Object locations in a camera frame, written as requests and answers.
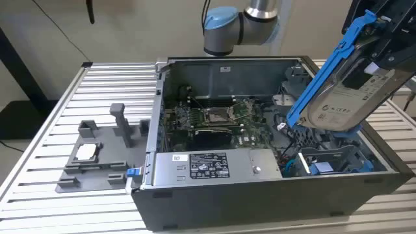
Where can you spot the hard disk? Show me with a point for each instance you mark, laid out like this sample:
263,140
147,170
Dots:
341,107

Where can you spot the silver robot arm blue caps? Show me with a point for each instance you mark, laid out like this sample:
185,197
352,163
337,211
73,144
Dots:
227,31

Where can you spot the grey metal drive cage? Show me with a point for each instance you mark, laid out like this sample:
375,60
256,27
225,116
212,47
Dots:
285,100

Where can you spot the green motherboard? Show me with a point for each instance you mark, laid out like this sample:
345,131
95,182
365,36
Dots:
253,136

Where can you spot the CPU socket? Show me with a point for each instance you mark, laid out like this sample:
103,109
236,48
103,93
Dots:
216,117

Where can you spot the thin locking lever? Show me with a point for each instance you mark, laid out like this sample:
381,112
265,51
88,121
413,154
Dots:
197,102

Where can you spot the silver power supply unit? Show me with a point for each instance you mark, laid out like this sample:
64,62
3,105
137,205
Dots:
233,168

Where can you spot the dark grey PC case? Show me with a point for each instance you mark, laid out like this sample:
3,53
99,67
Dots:
243,209

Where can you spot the black table corner cap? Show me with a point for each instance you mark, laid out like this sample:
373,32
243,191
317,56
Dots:
87,64

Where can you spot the blue case latch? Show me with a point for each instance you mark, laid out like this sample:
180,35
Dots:
131,172

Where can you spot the silver CPU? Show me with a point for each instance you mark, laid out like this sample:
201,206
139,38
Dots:
87,151

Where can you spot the grey parts rack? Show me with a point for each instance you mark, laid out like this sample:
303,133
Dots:
97,180

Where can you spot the black stand post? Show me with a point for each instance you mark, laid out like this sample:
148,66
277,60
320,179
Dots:
19,68

